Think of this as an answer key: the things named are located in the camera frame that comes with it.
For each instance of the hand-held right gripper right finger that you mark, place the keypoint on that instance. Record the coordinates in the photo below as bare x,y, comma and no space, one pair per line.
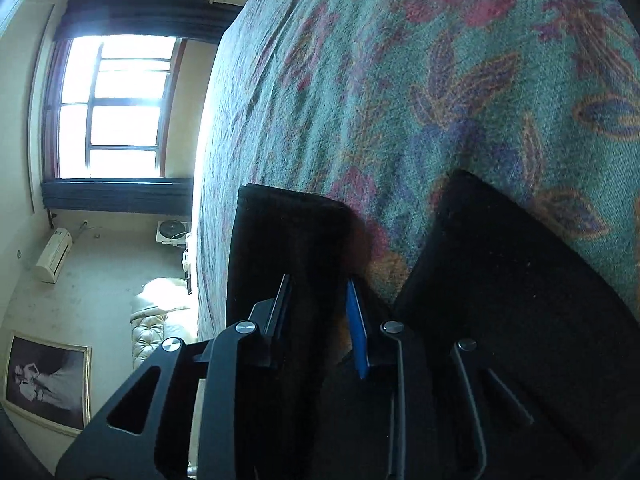
358,332

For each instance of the white box fan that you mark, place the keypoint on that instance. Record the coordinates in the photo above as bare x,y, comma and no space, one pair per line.
172,232

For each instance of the window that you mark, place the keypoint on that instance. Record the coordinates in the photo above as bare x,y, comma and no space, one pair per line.
117,107

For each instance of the white air conditioner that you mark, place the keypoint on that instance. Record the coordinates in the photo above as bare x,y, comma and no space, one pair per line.
53,255

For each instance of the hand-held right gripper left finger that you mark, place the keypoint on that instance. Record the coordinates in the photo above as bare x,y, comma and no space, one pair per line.
276,327

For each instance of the cream tufted headboard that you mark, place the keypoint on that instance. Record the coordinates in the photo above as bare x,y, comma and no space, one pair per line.
160,317

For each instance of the framed wall picture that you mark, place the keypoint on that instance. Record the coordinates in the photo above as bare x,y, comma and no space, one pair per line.
47,382

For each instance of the black pants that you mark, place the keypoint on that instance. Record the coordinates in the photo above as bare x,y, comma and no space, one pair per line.
505,280

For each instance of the bed with floral cover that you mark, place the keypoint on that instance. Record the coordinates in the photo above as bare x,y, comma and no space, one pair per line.
400,85

